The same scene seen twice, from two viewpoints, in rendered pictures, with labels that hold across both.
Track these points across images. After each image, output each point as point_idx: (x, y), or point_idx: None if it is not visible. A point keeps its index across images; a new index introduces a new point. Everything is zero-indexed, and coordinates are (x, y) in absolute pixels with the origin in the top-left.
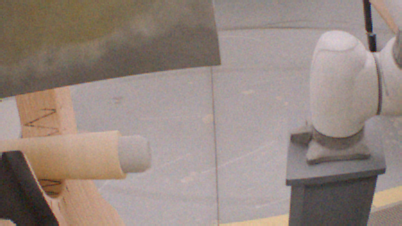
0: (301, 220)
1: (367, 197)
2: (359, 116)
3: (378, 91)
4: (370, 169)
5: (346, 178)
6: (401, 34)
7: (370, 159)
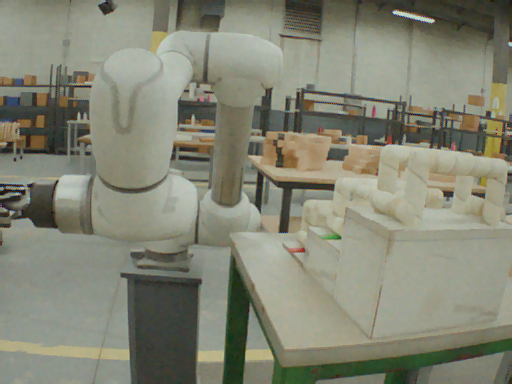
0: (134, 312)
1: (189, 305)
2: (177, 238)
3: (195, 221)
4: (186, 277)
5: (165, 280)
6: (213, 170)
7: (188, 273)
